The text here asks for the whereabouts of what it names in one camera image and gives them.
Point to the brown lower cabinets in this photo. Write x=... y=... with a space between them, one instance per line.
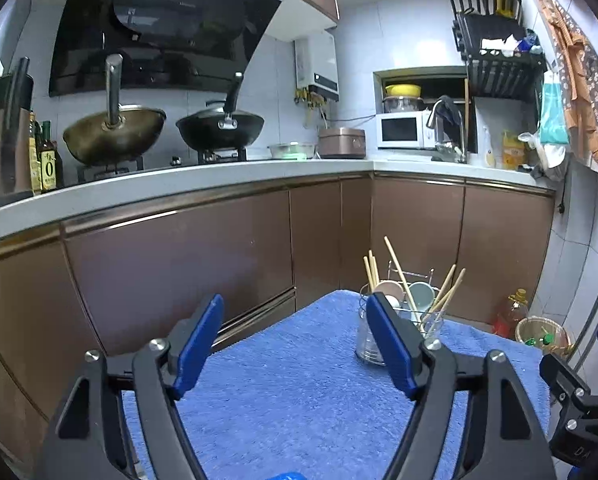
x=179 y=260

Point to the steel faucet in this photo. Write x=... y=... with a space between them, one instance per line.
x=431 y=115

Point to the wicker basket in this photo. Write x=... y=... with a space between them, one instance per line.
x=529 y=332

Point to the yellow basin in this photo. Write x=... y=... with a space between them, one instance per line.
x=403 y=91

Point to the black wall plug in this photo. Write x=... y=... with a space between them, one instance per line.
x=561 y=208

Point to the blue towel mat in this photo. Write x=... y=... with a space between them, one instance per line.
x=289 y=385

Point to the white water heater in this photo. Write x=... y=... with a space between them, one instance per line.
x=319 y=60

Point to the yellow liquid bottle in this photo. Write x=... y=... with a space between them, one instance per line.
x=513 y=152

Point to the dark labelled sauce bottle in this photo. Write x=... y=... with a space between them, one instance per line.
x=50 y=170

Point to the black gas stove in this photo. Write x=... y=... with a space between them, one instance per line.
x=219 y=156

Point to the wooden knife block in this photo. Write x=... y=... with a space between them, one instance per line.
x=4 y=150

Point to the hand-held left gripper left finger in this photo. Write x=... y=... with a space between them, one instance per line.
x=201 y=345

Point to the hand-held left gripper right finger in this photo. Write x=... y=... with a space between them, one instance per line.
x=389 y=345

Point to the wooden rolling pin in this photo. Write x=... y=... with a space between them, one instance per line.
x=466 y=110

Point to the white plastic bag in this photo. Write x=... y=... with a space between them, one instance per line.
x=551 y=157

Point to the brown rice cooker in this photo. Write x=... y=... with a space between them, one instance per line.
x=341 y=142

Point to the wooden chopstick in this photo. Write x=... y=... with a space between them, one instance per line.
x=367 y=272
x=458 y=282
x=449 y=280
x=374 y=270
x=394 y=260

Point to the teal plastic bag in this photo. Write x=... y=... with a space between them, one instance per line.
x=551 y=115

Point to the white soap bottle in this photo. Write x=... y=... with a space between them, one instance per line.
x=490 y=150

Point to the black wok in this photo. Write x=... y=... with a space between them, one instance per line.
x=219 y=132

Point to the clear glass cup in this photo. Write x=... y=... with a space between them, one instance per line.
x=434 y=332

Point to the white microwave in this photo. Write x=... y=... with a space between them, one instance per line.
x=399 y=130

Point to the black range hood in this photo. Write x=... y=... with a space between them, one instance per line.
x=169 y=25

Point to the large oil jug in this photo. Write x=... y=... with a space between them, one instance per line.
x=514 y=310

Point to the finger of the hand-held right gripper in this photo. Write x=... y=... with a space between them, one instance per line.
x=564 y=380

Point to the brass-coloured wok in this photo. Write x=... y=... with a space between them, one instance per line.
x=114 y=137

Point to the black dish rack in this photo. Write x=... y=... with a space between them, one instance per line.
x=499 y=70

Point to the dark cloth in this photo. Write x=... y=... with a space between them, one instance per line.
x=449 y=110

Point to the orange patterned apron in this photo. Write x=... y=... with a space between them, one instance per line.
x=584 y=90

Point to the yellow cooking oil bottle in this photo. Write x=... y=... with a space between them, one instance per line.
x=34 y=160

